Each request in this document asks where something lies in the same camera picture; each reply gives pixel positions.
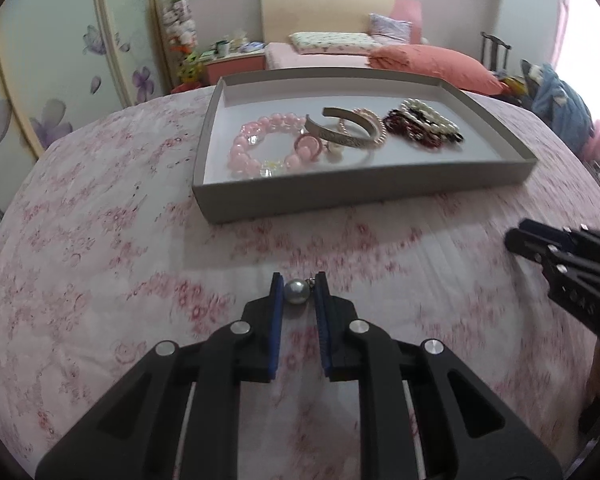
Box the grey cardboard tray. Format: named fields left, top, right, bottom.
left=193, top=67, right=538, bottom=223

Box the wide silver cuff bangle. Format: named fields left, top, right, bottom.
left=304, top=107, right=386, bottom=150

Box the coral pink pillow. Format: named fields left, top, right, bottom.
left=368, top=44, right=505, bottom=96

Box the cream and pink headboard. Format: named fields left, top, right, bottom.
left=260, top=0, right=422, bottom=44

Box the purple patterned pillow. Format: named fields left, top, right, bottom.
left=368, top=13, right=412, bottom=44

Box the pink chunky bead bracelet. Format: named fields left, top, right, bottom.
left=226, top=112, right=324, bottom=181

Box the pink nightstand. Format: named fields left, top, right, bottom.
left=204, top=49, right=266, bottom=86

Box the white pearl bracelet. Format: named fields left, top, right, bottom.
left=398, top=97, right=464, bottom=143

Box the blue clothing pile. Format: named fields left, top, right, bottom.
left=520, top=60, right=594, bottom=156

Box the white floral pillow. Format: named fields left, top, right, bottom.
left=289, top=32, right=380, bottom=55

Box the dark red bead necklace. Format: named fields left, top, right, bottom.
left=381, top=107, right=441, bottom=151

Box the plush toy tower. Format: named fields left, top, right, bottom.
left=159, top=0, right=201, bottom=91

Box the white mug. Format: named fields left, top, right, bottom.
left=215, top=39, right=230, bottom=58

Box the black bead bracelet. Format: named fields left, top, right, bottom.
left=404, top=109, right=466, bottom=148

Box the dark wooden chair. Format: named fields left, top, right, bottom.
left=480, top=32, right=512, bottom=74

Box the pink floral bedsheet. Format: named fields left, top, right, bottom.
left=0, top=89, right=600, bottom=474

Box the floral sliding wardrobe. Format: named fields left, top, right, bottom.
left=0, top=0, right=168, bottom=222

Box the small pink pearl bracelet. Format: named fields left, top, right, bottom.
left=337, top=106, right=387, bottom=150

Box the grey pearl earring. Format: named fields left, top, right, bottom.
left=283, top=278, right=315, bottom=306

